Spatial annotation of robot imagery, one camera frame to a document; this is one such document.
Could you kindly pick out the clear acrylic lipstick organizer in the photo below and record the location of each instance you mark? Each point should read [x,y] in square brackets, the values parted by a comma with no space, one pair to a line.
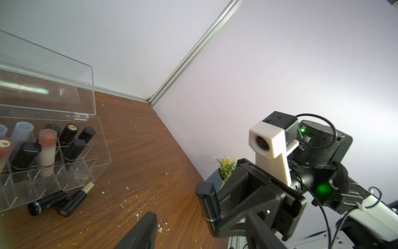
[41,86]

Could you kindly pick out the black lipstick pair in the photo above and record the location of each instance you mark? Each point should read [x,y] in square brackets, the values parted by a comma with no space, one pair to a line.
[54,127]
[68,134]

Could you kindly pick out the black lipstick gold band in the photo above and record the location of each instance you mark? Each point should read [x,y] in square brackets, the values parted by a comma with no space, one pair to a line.
[74,150]

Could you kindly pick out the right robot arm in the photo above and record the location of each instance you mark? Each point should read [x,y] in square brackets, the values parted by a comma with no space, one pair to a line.
[379,221]

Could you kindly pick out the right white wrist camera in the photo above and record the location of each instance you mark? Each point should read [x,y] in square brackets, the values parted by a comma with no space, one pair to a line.
[273,139]

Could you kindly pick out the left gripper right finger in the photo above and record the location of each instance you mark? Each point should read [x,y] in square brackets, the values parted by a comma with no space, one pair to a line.
[258,235]

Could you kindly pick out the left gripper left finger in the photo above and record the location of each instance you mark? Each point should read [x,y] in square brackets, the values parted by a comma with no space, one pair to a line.
[142,235]

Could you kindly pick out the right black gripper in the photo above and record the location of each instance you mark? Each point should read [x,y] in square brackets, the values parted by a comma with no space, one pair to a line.
[292,158]

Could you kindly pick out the green artificial plant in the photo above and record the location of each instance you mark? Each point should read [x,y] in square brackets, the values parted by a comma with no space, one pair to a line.
[226,166]

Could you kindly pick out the pink lipstick tube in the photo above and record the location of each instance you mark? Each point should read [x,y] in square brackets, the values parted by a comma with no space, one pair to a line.
[6,147]
[47,156]

